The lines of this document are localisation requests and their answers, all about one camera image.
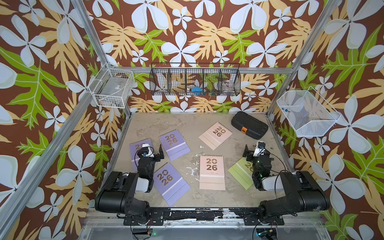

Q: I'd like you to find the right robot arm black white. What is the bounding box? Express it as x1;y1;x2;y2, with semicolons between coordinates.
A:
243;143;331;220

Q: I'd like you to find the pink calendar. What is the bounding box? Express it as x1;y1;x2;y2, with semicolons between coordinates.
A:
199;155;226;191
199;122;233;150

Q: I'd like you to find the black wire basket back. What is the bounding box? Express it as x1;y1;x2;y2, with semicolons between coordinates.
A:
149;63;241;97

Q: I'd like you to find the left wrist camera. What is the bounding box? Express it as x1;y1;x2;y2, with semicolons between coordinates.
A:
138;144;154;158

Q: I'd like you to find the white wire basket right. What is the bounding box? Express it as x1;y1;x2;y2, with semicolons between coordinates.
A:
277;87;342;138

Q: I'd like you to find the black tool case orange latch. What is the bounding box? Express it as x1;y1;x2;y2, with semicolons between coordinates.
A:
231;112;269;140

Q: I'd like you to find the purple calendar back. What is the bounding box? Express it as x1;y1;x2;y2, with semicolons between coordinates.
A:
159;130;191;161

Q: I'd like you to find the white wire basket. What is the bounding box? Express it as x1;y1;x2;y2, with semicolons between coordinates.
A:
277;87;342;138
89;68;135;109

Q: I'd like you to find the blue object in basket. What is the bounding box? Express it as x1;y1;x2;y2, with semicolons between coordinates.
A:
192;87;203;96

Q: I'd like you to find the pink calendar centre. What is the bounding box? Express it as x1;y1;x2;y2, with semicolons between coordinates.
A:
199;155;226;191

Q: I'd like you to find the purple calendar far left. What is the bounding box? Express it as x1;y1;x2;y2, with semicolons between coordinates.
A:
130;139;153;173

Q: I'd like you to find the pink calendar back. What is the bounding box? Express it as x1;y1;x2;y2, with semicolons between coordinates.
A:
199;122;233;150

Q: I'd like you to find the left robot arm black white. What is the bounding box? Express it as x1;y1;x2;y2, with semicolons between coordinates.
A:
95;145;164;221

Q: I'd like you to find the white wire basket left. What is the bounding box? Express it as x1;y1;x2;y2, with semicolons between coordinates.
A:
89;68;135;109

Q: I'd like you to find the purple calendar front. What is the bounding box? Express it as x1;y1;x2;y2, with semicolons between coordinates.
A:
154;163;191;207

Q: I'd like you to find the green calendar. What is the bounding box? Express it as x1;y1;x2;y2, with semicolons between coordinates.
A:
228;158;254;190

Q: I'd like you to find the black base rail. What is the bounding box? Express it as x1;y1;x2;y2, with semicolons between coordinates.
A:
124;207;285;226

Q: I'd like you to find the purple calendar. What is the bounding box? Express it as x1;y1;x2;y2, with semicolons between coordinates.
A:
154;163;191;207
159;130;191;161
130;139;153;173

